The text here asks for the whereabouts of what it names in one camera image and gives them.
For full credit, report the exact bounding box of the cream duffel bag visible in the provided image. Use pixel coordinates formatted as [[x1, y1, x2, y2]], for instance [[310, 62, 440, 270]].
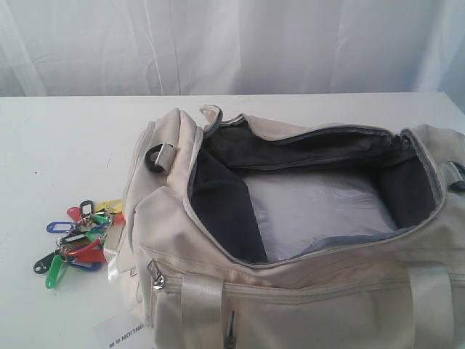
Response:
[[105, 105, 464, 348]]

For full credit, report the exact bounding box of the white paper price tag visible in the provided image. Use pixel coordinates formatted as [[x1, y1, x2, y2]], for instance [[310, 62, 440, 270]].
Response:
[[94, 313, 155, 349]]

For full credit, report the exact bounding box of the clear plastic stuffing bag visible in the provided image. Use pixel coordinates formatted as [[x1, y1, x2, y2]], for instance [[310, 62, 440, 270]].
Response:
[[243, 172, 397, 262]]

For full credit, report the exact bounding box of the metal side zipper pull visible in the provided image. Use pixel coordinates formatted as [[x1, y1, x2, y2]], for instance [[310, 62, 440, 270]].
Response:
[[146, 259, 166, 292]]

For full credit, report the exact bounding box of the colourful key tag bunch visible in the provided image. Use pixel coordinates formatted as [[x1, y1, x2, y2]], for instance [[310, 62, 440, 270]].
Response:
[[33, 199, 125, 289]]

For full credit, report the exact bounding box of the white backdrop curtain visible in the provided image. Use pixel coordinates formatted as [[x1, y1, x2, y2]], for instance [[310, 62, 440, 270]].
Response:
[[1, 1, 464, 98]]

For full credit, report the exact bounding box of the black plastic strap ring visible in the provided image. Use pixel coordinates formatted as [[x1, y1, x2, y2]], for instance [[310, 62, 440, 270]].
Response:
[[144, 144, 166, 176]]

